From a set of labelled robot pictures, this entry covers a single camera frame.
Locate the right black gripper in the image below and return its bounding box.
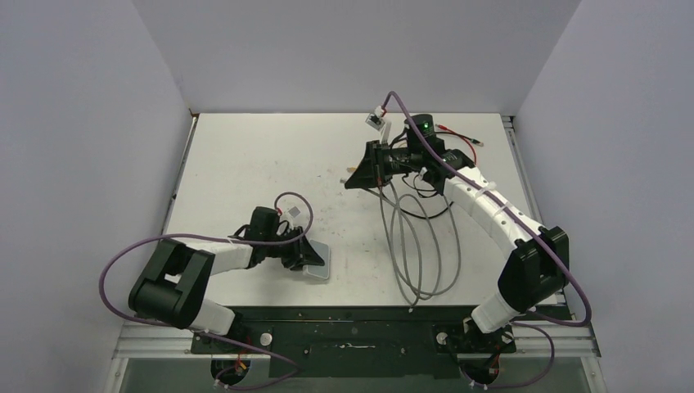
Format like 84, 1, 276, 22
345, 139, 421, 189

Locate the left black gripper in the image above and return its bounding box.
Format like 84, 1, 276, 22
264, 226, 323, 269

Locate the grey network switch box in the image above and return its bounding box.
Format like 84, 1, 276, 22
301, 239, 331, 282

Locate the grey ethernet cable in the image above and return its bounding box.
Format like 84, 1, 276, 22
338, 173, 463, 310

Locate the red ethernet cable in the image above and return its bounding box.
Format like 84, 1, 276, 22
433, 123, 478, 164

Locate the black ethernet cable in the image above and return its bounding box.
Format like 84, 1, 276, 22
401, 131, 485, 221

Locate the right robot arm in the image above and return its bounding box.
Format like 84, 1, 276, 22
345, 113, 569, 350

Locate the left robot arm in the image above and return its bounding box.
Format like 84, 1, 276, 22
128, 206, 330, 353

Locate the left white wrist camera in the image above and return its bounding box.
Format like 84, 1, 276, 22
287, 206, 302, 219

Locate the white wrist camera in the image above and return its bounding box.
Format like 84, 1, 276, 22
365, 110, 392, 143
287, 206, 302, 219

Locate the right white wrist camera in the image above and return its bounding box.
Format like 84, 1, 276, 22
365, 110, 392, 143

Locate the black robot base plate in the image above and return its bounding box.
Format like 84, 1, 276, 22
190, 305, 572, 386

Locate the aluminium right side rail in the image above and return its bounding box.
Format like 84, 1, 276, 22
501, 115, 568, 308

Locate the aluminium rail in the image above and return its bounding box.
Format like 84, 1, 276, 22
501, 115, 568, 308
160, 114, 200, 234
112, 321, 601, 359

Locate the aluminium left side rail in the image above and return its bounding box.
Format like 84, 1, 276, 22
160, 114, 200, 234

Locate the aluminium front rail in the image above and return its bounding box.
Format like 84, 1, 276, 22
112, 321, 601, 359

